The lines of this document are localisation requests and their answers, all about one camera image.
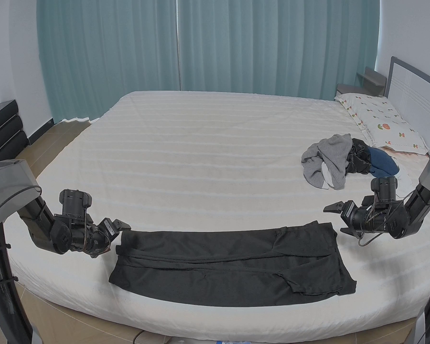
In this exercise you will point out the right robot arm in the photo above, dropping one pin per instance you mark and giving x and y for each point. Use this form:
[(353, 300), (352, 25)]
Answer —
[(405, 217)]

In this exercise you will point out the blue-green curtain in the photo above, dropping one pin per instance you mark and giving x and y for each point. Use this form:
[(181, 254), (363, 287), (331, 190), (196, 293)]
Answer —
[(111, 41), (272, 34)]

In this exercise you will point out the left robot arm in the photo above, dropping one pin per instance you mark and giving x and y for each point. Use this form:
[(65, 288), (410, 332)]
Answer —
[(10, 192)]

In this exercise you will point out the black T-shirt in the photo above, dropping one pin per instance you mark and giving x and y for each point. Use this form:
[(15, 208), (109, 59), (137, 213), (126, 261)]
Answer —
[(218, 263)]

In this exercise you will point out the bed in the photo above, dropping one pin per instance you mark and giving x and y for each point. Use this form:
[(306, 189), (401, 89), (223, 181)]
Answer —
[(200, 138)]

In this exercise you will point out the dark blue garment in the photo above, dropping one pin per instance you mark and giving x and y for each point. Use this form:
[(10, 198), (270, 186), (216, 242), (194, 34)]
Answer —
[(383, 161)]

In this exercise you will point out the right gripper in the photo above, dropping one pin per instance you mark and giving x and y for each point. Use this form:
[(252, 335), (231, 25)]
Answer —
[(360, 219)]

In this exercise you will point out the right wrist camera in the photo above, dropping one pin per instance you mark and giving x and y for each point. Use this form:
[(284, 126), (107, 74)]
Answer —
[(367, 202)]

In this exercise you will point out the white garment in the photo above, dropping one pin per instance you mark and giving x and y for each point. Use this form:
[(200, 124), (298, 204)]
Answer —
[(403, 183)]

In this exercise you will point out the grey garment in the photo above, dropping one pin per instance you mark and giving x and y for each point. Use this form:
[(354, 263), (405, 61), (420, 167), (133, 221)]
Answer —
[(333, 151)]

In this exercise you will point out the white printed pillow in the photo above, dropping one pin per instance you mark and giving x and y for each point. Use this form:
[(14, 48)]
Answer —
[(380, 116)]

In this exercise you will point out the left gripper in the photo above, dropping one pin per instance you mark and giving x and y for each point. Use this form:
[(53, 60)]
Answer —
[(104, 233)]

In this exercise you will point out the black glossy garment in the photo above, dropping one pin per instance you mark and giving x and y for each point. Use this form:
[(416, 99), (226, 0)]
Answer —
[(358, 158)]

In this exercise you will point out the grey bedside table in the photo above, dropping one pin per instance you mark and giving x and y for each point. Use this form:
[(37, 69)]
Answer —
[(372, 77)]

